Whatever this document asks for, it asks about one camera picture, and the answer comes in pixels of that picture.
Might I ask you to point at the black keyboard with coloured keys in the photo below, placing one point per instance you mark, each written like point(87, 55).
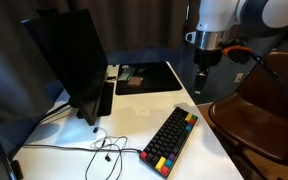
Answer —
point(169, 141)

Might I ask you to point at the black desk mat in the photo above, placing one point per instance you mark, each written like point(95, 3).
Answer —
point(154, 78)

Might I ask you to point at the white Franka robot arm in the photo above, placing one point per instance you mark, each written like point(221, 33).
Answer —
point(217, 13)

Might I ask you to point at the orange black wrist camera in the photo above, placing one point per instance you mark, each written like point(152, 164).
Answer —
point(237, 54)

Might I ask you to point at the dark grey curtain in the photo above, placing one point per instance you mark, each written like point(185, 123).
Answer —
point(134, 23)

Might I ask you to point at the pink checkered small board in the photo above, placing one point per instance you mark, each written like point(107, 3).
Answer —
point(135, 81)

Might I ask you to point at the brown folding chair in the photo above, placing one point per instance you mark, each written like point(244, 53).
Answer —
point(267, 116)

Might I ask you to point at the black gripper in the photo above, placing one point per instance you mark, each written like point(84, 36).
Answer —
point(207, 57)

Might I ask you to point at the black computer monitor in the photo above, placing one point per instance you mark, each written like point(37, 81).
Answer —
point(72, 63)

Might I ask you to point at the green white packet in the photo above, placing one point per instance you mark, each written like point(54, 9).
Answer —
point(125, 72)

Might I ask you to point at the small black block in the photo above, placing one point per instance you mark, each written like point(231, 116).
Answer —
point(17, 169)

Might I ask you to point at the black monitor base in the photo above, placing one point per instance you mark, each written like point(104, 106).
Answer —
point(106, 98)

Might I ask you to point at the white wall outlet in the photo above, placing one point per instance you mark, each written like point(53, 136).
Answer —
point(238, 77)

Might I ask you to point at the small dark gadget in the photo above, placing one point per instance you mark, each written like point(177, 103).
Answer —
point(140, 70)

